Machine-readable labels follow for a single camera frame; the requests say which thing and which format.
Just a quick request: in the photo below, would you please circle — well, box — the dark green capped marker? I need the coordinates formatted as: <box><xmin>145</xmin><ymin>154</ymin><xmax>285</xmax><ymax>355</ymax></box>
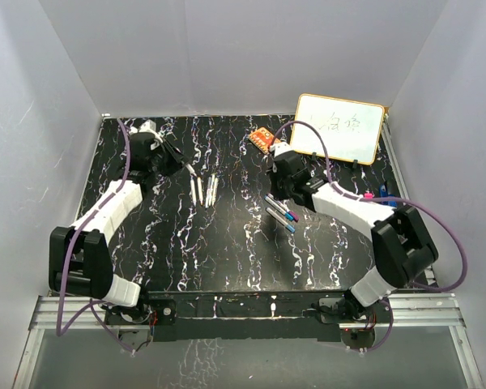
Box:
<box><xmin>185</xmin><ymin>164</ymin><xmax>197</xmax><ymax>177</ymax></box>

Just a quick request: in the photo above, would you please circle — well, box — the teal capped white marker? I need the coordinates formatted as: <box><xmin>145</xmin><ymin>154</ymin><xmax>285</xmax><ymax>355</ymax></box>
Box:
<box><xmin>190</xmin><ymin>177</ymin><xmax>198</xmax><ymax>206</ymax></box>

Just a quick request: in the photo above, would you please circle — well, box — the orange capped white marker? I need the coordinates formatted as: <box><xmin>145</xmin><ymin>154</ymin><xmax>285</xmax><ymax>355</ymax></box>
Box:
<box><xmin>197</xmin><ymin>177</ymin><xmax>204</xmax><ymax>205</ymax></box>

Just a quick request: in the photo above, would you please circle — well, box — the green capped white marker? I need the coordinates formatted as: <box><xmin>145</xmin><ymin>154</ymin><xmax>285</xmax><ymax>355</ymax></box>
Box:
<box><xmin>210</xmin><ymin>174</ymin><xmax>218</xmax><ymax>206</ymax></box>

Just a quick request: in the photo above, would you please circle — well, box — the dark blue capped marker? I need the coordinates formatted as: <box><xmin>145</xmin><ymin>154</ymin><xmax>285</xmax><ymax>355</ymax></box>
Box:
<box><xmin>205</xmin><ymin>174</ymin><xmax>215</xmax><ymax>208</ymax></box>

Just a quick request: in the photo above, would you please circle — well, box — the yellow capped white marker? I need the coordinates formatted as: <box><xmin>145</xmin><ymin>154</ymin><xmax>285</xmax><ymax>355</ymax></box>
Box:
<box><xmin>211</xmin><ymin>176</ymin><xmax>219</xmax><ymax>202</ymax></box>

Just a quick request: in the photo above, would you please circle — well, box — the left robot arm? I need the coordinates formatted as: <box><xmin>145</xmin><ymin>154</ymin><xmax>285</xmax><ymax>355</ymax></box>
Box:
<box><xmin>49</xmin><ymin>132</ymin><xmax>187</xmax><ymax>323</ymax></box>

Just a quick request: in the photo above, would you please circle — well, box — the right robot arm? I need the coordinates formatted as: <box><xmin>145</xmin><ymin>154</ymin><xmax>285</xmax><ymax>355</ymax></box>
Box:
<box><xmin>269</xmin><ymin>143</ymin><xmax>438</xmax><ymax>322</ymax></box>

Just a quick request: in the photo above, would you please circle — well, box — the blue capped white marker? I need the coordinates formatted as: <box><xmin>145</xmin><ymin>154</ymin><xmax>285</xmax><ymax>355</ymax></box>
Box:
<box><xmin>266</xmin><ymin>194</ymin><xmax>301</xmax><ymax>223</ymax></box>

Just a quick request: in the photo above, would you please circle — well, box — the light blue capped marker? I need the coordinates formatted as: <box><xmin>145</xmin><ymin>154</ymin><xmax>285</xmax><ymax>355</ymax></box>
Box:
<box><xmin>266</xmin><ymin>207</ymin><xmax>295</xmax><ymax>233</ymax></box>

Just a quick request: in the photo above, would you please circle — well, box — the orange card packet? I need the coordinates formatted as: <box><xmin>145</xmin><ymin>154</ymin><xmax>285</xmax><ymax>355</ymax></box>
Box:
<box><xmin>249</xmin><ymin>127</ymin><xmax>274</xmax><ymax>155</ymax></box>

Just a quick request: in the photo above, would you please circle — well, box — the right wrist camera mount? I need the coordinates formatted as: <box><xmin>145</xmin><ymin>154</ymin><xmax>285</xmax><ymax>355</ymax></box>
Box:
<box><xmin>269</xmin><ymin>142</ymin><xmax>292</xmax><ymax>156</ymax></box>

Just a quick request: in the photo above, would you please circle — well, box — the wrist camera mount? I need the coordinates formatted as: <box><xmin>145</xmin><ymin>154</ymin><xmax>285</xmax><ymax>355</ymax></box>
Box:
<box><xmin>138</xmin><ymin>120</ymin><xmax>162</xmax><ymax>141</ymax></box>
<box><xmin>269</xmin><ymin>142</ymin><xmax>292</xmax><ymax>156</ymax></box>

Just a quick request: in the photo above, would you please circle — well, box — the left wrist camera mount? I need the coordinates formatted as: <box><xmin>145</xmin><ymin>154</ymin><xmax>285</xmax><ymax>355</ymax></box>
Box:
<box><xmin>138</xmin><ymin>120</ymin><xmax>162</xmax><ymax>141</ymax></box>

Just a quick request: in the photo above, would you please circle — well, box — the small whiteboard yellow frame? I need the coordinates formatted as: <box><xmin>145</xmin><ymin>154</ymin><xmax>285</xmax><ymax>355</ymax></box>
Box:
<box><xmin>290</xmin><ymin>93</ymin><xmax>385</xmax><ymax>165</ymax></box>

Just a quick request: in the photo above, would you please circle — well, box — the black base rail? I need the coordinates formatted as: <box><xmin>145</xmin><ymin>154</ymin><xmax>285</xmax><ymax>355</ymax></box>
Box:
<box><xmin>100</xmin><ymin>289</ymin><xmax>386</xmax><ymax>344</ymax></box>

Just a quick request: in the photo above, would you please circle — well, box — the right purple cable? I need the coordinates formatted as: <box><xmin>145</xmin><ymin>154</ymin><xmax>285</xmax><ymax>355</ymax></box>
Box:
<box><xmin>273</xmin><ymin>120</ymin><xmax>469</xmax><ymax>353</ymax></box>

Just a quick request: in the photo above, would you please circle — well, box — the purple cable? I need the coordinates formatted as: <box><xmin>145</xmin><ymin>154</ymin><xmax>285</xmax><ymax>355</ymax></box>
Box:
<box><xmin>55</xmin><ymin>118</ymin><xmax>139</xmax><ymax>353</ymax></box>
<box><xmin>273</xmin><ymin>120</ymin><xmax>469</xmax><ymax>353</ymax></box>

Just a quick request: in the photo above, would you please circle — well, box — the aluminium frame rail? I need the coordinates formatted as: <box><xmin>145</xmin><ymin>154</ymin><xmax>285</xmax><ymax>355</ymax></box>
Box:
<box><xmin>14</xmin><ymin>293</ymin><xmax>485</xmax><ymax>389</ymax></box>

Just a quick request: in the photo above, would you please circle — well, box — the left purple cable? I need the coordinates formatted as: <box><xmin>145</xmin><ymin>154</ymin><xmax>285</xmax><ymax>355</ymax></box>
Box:
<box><xmin>55</xmin><ymin>118</ymin><xmax>139</xmax><ymax>353</ymax></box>

